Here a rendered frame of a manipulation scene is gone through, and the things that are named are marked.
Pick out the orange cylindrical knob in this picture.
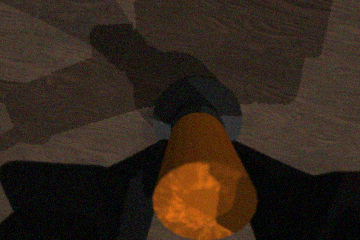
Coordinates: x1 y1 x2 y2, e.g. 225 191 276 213
152 112 258 240

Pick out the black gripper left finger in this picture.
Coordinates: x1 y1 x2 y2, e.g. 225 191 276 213
0 139 168 240

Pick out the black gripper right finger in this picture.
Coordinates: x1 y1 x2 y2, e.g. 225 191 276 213
231 141 360 240

